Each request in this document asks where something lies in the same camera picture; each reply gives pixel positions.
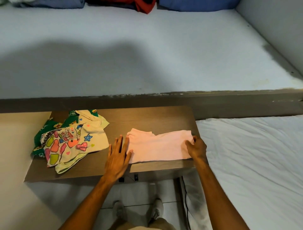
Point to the person's left hand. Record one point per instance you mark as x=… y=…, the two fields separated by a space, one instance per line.
x=116 y=162

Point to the person's right hand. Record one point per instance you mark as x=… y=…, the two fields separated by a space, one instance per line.
x=198 y=149

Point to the person's left middle finger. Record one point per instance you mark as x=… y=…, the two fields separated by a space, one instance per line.
x=120 y=143

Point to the person's left little finger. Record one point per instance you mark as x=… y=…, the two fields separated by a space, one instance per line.
x=110 y=151

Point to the person's right thumb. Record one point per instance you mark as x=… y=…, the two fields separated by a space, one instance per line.
x=189 y=144

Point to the person's left thumb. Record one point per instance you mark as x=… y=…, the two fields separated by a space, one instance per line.
x=129 y=156

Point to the pink garment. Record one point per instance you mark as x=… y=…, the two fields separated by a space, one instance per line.
x=158 y=147

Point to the person's left forearm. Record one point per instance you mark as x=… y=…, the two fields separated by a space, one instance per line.
x=87 y=203

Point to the person's right forearm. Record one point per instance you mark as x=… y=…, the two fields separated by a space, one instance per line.
x=217 y=196

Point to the small black clip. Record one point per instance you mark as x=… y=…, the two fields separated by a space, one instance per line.
x=136 y=177
x=121 y=179

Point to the cream shirt with colourful print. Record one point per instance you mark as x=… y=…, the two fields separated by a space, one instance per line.
x=71 y=142

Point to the green printed garment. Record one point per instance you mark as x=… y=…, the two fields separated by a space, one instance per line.
x=40 y=138

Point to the white bed sheet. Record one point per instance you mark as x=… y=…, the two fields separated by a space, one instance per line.
x=255 y=170

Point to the beige shorts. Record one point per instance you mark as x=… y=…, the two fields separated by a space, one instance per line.
x=153 y=225

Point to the grey mattress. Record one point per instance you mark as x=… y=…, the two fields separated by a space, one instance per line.
x=142 y=52

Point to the red garment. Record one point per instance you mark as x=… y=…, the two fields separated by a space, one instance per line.
x=145 y=6

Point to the blue pillow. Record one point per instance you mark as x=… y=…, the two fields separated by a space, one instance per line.
x=198 y=4

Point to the blue folded cloth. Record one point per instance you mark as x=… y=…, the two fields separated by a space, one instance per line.
x=54 y=3

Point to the dark bed frame rail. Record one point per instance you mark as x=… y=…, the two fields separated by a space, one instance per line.
x=224 y=104

